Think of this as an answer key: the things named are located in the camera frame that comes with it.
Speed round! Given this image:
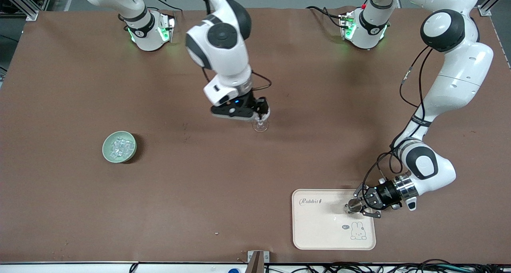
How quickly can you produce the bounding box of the black base cable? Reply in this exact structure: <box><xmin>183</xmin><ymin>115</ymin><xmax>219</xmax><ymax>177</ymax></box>
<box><xmin>305</xmin><ymin>6</ymin><xmax>345</xmax><ymax>28</ymax></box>
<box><xmin>136</xmin><ymin>0</ymin><xmax>183</xmax><ymax>30</ymax></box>

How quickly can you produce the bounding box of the brown pole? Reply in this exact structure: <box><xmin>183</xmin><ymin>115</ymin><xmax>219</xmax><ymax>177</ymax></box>
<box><xmin>248</xmin><ymin>251</ymin><xmax>265</xmax><ymax>273</ymax></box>

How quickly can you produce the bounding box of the silver metal jigger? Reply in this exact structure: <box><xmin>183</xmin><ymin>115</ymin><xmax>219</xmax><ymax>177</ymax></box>
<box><xmin>345</xmin><ymin>198</ymin><xmax>363</xmax><ymax>214</ymax></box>

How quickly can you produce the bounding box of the clear ice cubes heap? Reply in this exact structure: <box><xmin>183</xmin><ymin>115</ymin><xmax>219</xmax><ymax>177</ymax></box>
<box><xmin>110</xmin><ymin>136</ymin><xmax>131</xmax><ymax>160</ymax></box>

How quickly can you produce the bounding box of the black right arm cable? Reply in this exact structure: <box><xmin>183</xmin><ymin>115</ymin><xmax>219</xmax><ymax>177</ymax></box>
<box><xmin>202</xmin><ymin>63</ymin><xmax>273</xmax><ymax>92</ymax></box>

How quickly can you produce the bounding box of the cream tray with rabbit print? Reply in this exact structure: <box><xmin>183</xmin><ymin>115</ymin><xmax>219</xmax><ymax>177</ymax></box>
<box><xmin>292</xmin><ymin>189</ymin><xmax>376</xmax><ymax>251</ymax></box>

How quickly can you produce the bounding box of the green ceramic bowl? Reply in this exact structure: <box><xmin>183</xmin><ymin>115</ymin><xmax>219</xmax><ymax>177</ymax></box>
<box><xmin>102</xmin><ymin>131</ymin><xmax>137</xmax><ymax>164</ymax></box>

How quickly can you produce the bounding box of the aluminium frame profile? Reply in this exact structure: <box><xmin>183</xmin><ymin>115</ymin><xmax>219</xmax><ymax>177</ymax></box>
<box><xmin>0</xmin><ymin>0</ymin><xmax>39</xmax><ymax>21</ymax></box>
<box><xmin>478</xmin><ymin>0</ymin><xmax>511</xmax><ymax>17</ymax></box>

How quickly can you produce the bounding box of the clear wine glass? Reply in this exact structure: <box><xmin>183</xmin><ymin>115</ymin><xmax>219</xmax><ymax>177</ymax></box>
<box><xmin>252</xmin><ymin>109</ymin><xmax>270</xmax><ymax>133</ymax></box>

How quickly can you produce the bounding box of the base connector plate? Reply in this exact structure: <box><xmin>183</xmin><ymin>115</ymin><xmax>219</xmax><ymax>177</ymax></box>
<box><xmin>158</xmin><ymin>16</ymin><xmax>176</xmax><ymax>43</ymax></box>
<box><xmin>339</xmin><ymin>13</ymin><xmax>356</xmax><ymax>40</ymax></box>

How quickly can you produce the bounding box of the black cable tangle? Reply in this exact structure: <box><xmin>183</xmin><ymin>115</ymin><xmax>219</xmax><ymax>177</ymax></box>
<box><xmin>263</xmin><ymin>259</ymin><xmax>511</xmax><ymax>273</ymax></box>

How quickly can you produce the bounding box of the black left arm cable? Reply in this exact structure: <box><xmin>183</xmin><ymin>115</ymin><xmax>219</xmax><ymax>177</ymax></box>
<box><xmin>361</xmin><ymin>45</ymin><xmax>435</xmax><ymax>198</ymax></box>

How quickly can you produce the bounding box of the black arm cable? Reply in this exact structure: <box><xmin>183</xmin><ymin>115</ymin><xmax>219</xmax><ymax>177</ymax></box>
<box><xmin>202</xmin><ymin>63</ymin><xmax>273</xmax><ymax>92</ymax></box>
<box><xmin>361</xmin><ymin>45</ymin><xmax>435</xmax><ymax>198</ymax></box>

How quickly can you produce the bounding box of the grey metal bracket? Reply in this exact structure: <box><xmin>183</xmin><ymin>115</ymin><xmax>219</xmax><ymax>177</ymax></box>
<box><xmin>247</xmin><ymin>250</ymin><xmax>270</xmax><ymax>264</ymax></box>

